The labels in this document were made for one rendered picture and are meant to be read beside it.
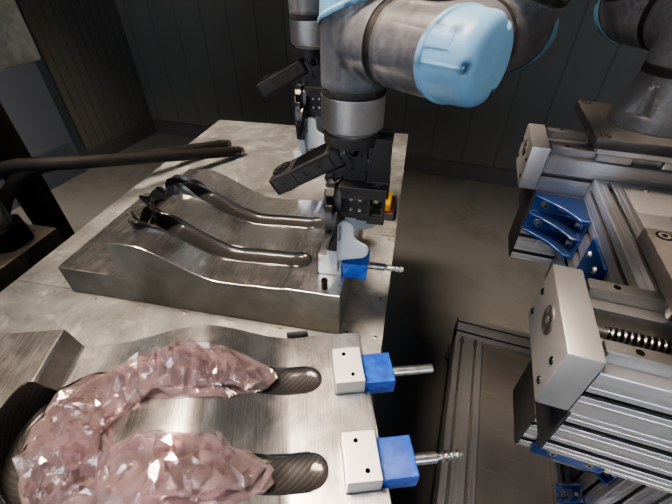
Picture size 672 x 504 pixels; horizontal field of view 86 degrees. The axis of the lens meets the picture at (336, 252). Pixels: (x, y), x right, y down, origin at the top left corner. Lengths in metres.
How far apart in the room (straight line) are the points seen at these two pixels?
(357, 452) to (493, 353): 1.04
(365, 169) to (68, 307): 0.57
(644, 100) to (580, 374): 0.55
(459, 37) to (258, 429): 0.43
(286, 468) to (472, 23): 0.45
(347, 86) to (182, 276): 0.39
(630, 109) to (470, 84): 0.55
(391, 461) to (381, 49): 0.40
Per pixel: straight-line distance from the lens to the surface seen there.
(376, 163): 0.46
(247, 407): 0.47
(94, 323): 0.74
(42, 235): 1.06
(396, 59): 0.36
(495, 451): 1.24
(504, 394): 1.34
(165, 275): 0.65
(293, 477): 0.46
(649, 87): 0.85
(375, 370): 0.49
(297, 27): 0.73
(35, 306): 0.84
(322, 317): 0.58
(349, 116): 0.42
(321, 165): 0.47
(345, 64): 0.41
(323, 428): 0.47
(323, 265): 0.56
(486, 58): 0.34
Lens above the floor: 1.28
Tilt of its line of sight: 39 degrees down
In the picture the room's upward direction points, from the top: straight up
